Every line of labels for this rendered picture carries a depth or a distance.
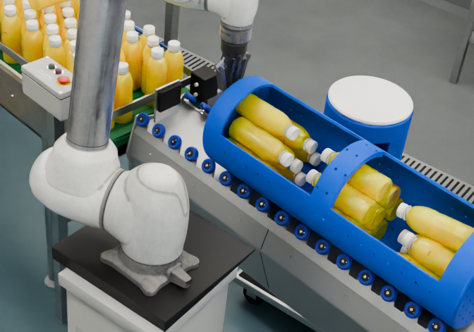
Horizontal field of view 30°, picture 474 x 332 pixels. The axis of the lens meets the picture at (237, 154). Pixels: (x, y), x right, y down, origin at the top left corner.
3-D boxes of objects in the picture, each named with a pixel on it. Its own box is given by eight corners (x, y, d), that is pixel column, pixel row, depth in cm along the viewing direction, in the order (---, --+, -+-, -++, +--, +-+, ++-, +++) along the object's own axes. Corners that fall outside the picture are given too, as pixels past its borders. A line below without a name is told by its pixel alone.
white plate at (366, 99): (326, 71, 298) (326, 74, 299) (330, 118, 276) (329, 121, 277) (408, 80, 299) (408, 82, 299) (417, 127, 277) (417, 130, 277)
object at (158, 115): (158, 125, 283) (159, 92, 276) (153, 121, 285) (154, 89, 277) (181, 113, 289) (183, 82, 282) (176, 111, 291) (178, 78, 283)
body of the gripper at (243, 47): (235, 27, 250) (233, 56, 255) (214, 36, 244) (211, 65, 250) (254, 38, 246) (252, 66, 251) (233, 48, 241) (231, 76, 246)
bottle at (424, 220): (480, 224, 217) (414, 194, 226) (466, 239, 212) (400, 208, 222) (476, 246, 221) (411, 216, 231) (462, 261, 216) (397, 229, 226)
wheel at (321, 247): (317, 235, 240) (319, 236, 242) (312, 251, 240) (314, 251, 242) (331, 240, 238) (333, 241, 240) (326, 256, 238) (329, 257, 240)
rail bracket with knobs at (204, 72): (198, 107, 298) (200, 82, 292) (184, 98, 302) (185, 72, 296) (219, 97, 304) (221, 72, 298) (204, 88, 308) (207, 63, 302)
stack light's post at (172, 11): (160, 226, 383) (173, -2, 316) (154, 221, 385) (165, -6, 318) (167, 222, 385) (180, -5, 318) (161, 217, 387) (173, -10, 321)
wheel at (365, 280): (360, 266, 233) (362, 266, 234) (354, 282, 232) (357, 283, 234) (374, 271, 230) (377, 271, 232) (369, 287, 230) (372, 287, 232)
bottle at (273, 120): (231, 108, 254) (278, 137, 244) (245, 87, 254) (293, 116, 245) (241, 116, 260) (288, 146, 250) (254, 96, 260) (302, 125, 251)
